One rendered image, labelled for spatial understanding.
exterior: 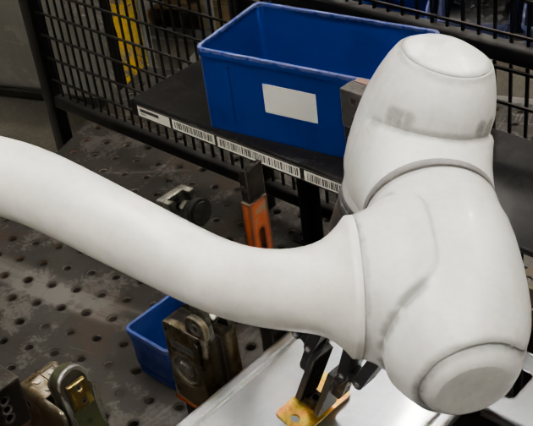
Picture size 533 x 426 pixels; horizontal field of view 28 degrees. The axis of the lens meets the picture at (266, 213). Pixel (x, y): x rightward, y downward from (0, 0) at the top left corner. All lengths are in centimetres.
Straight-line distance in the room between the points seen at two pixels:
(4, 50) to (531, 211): 264
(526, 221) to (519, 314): 62
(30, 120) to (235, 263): 322
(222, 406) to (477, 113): 49
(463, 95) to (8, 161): 34
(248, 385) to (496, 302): 52
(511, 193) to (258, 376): 42
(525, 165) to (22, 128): 269
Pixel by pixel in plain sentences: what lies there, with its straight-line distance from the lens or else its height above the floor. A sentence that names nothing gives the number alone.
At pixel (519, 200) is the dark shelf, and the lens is 136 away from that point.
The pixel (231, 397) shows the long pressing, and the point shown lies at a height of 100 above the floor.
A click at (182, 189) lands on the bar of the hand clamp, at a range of 110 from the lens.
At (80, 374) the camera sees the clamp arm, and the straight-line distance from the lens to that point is 108.
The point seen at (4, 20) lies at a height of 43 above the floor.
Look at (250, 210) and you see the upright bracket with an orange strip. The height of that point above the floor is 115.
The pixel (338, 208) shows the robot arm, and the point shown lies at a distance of 90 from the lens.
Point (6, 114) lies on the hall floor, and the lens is 401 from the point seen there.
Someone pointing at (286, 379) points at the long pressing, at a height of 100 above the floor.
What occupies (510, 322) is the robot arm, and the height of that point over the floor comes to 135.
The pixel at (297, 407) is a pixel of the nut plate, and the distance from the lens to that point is 111.
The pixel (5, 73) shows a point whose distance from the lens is 380.
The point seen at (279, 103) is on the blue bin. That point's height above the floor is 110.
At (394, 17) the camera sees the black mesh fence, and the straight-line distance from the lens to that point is 155.
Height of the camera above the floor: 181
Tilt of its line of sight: 35 degrees down
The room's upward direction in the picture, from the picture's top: 8 degrees counter-clockwise
